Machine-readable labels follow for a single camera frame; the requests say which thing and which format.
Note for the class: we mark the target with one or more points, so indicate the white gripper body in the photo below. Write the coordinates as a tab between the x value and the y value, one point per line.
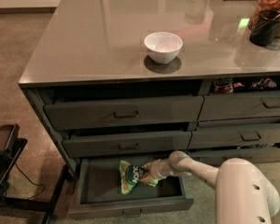
159	170

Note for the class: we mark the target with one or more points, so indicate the green rice chip bag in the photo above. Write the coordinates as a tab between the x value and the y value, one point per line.
130	176

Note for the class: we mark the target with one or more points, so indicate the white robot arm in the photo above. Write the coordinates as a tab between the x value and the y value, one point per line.
244	195

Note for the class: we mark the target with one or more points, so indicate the middle left grey drawer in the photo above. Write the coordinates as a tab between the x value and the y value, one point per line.
125	143

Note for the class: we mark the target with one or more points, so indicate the open bottom left drawer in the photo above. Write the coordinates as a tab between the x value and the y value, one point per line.
98	191

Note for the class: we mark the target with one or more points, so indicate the top left grey drawer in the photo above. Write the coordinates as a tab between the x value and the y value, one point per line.
123	112

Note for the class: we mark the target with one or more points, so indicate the bottom right grey drawer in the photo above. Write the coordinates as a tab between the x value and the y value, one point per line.
254	155

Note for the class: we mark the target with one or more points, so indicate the snack bag in drawer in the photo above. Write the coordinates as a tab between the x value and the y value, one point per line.
223	85

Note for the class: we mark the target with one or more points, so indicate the top right grey drawer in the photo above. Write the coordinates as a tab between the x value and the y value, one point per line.
245	105

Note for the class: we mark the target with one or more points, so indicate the grey kitchen island cabinet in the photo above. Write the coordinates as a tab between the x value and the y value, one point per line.
94	50

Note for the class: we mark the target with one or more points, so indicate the white ceramic bowl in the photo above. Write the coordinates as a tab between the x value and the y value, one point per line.
163	47

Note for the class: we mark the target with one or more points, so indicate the black cup with utensil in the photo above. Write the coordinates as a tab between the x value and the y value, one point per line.
266	28

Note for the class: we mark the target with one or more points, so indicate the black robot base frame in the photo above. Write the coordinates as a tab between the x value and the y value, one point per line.
11	147

